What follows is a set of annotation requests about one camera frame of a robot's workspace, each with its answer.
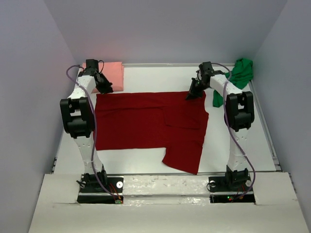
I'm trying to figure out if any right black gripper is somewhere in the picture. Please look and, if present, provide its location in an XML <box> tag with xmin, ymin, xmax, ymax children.
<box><xmin>185</xmin><ymin>77</ymin><xmax>209</xmax><ymax>100</ymax></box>

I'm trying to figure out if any red t shirt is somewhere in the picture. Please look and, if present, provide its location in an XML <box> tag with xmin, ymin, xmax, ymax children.
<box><xmin>95</xmin><ymin>91</ymin><xmax>209</xmax><ymax>174</ymax></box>

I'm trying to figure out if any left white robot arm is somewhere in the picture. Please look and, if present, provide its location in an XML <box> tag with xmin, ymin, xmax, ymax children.
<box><xmin>60</xmin><ymin>70</ymin><xmax>113</xmax><ymax>196</ymax></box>

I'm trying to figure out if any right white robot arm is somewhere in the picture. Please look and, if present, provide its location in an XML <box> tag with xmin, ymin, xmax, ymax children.
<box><xmin>186</xmin><ymin>71</ymin><xmax>255</xmax><ymax>193</ymax></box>

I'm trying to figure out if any folded pink t shirt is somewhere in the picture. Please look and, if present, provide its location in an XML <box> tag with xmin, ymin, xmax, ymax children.
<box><xmin>97</xmin><ymin>60</ymin><xmax>124</xmax><ymax>92</ymax></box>

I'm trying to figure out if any green t shirt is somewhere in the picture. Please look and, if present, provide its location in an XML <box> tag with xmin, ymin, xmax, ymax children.
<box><xmin>212</xmin><ymin>58</ymin><xmax>254</xmax><ymax>108</ymax></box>

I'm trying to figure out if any white front cover board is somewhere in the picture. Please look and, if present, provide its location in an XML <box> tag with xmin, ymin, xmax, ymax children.
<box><xmin>30</xmin><ymin>172</ymin><xmax>308</xmax><ymax>233</ymax></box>

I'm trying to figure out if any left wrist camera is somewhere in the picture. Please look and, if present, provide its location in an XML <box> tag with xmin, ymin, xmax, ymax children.
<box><xmin>86</xmin><ymin>59</ymin><xmax>99</xmax><ymax>71</ymax></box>

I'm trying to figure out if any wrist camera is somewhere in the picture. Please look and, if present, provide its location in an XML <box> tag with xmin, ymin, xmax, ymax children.
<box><xmin>199</xmin><ymin>62</ymin><xmax>214</xmax><ymax>76</ymax></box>
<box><xmin>86</xmin><ymin>59</ymin><xmax>99</xmax><ymax>71</ymax></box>

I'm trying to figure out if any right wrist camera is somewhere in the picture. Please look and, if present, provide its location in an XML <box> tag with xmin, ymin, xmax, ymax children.
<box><xmin>199</xmin><ymin>62</ymin><xmax>214</xmax><ymax>76</ymax></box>

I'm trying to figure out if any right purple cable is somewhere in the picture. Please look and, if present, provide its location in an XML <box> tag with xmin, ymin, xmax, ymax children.
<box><xmin>211</xmin><ymin>62</ymin><xmax>256</xmax><ymax>201</ymax></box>

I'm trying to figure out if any purple cable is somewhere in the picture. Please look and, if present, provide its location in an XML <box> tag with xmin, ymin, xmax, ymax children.
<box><xmin>66</xmin><ymin>64</ymin><xmax>122</xmax><ymax>202</ymax></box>
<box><xmin>211</xmin><ymin>62</ymin><xmax>256</xmax><ymax>201</ymax></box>

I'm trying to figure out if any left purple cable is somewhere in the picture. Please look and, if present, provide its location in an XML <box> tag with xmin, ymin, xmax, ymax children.
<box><xmin>66</xmin><ymin>64</ymin><xmax>122</xmax><ymax>202</ymax></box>

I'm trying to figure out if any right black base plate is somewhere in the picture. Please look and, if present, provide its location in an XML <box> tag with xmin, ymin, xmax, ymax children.
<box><xmin>206</xmin><ymin>176</ymin><xmax>256</xmax><ymax>204</ymax></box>

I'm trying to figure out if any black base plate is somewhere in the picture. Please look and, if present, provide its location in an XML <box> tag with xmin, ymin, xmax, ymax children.
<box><xmin>76</xmin><ymin>175</ymin><xmax>124</xmax><ymax>204</ymax></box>
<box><xmin>206</xmin><ymin>176</ymin><xmax>256</xmax><ymax>204</ymax></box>

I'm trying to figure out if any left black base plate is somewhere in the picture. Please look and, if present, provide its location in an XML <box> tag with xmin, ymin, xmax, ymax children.
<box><xmin>76</xmin><ymin>175</ymin><xmax>124</xmax><ymax>204</ymax></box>

